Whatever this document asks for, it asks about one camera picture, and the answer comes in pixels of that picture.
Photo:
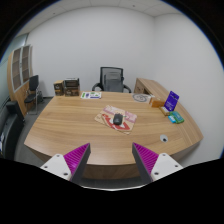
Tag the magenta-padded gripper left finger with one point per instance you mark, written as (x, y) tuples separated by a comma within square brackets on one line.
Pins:
[(76, 159)]

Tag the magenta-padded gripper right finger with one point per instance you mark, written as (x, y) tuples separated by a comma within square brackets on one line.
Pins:
[(148, 160)]

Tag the black computer mouse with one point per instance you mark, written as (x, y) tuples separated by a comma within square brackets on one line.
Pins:
[(118, 119)]

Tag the pink printed mouse pad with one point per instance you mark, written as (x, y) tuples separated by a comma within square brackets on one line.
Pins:
[(105, 118)]

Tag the green and blue box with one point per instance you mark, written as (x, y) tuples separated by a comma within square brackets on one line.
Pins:
[(176, 117)]

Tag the small orange box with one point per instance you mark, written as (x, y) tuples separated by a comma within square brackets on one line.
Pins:
[(156, 102)]

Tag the purple standing card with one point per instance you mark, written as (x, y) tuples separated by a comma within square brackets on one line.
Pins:
[(171, 101)]

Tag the white sheet with coloured print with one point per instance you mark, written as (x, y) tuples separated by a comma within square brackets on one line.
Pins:
[(90, 95)]

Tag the large brown printed box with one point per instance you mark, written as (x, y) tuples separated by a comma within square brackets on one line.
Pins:
[(71, 88)]

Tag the black leather sofa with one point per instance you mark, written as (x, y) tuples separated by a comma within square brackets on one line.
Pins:
[(10, 131)]

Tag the small brown printed box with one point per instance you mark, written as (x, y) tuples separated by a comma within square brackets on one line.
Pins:
[(58, 88)]

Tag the wooden side desk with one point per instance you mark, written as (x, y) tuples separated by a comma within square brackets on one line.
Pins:
[(148, 86)]

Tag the black visitor chair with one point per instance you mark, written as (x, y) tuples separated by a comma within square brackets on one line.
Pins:
[(33, 85)]

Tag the grey mesh office chair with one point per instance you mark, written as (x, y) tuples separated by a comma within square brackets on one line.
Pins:
[(112, 80)]

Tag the wooden shelf unit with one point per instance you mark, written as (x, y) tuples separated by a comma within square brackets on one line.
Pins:
[(17, 83)]

